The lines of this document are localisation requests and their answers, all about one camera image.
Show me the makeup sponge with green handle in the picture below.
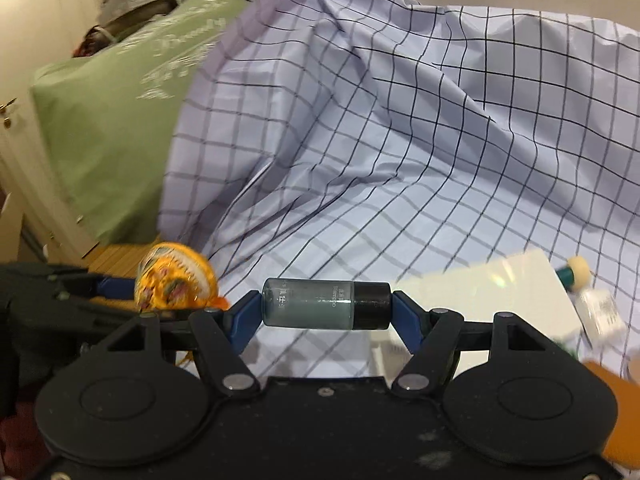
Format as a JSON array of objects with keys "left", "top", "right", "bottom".
[{"left": 557, "top": 256, "right": 591, "bottom": 291}]

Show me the small white labelled bottle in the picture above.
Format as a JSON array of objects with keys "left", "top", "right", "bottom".
[{"left": 575, "top": 287, "right": 626, "bottom": 348}]

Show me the green printed bag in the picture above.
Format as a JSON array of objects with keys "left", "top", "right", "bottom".
[{"left": 30, "top": 0, "right": 276, "bottom": 246}]

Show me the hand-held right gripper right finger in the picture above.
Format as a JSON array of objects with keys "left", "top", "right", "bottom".
[{"left": 391, "top": 290, "right": 573, "bottom": 393}]

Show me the yellow patterned pouch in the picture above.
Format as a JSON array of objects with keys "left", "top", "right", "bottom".
[{"left": 135, "top": 242, "right": 231, "bottom": 311}]

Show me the brown leather case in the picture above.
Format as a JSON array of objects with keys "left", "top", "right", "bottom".
[{"left": 580, "top": 360, "right": 640, "bottom": 471}]

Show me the checkered light blue sheet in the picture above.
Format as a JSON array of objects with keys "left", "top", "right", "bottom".
[{"left": 157, "top": 0, "right": 640, "bottom": 480}]

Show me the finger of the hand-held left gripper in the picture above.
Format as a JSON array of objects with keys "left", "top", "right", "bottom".
[
  {"left": 55, "top": 272, "right": 138, "bottom": 301},
  {"left": 62, "top": 301, "right": 146, "bottom": 326}
]

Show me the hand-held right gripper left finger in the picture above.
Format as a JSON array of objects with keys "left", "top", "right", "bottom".
[{"left": 95, "top": 290, "right": 263, "bottom": 395}]

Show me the white cardboard box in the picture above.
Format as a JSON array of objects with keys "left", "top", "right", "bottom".
[{"left": 370, "top": 249, "right": 583, "bottom": 361}]

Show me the teal bottle with black cap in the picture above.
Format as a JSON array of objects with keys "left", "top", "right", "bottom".
[{"left": 261, "top": 277, "right": 392, "bottom": 332}]

